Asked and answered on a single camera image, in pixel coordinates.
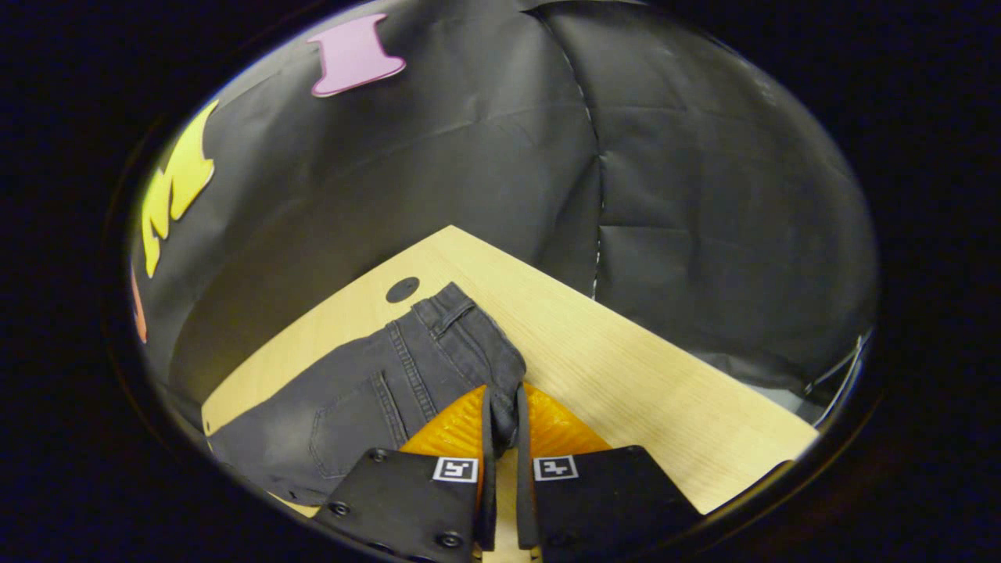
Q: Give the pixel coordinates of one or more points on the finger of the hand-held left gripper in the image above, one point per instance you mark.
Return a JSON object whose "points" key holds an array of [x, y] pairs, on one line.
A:
{"points": [[602, 500], [399, 500]]}

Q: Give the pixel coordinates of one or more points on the dark grey jeans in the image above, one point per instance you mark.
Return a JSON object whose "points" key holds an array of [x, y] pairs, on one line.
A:
{"points": [[352, 391]]}

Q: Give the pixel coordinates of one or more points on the black round table grommet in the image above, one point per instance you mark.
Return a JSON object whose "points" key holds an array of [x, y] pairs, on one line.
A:
{"points": [[403, 289]]}

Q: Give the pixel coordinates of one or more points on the black backdrop cloth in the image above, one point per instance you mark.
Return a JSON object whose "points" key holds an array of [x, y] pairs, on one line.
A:
{"points": [[469, 156]]}

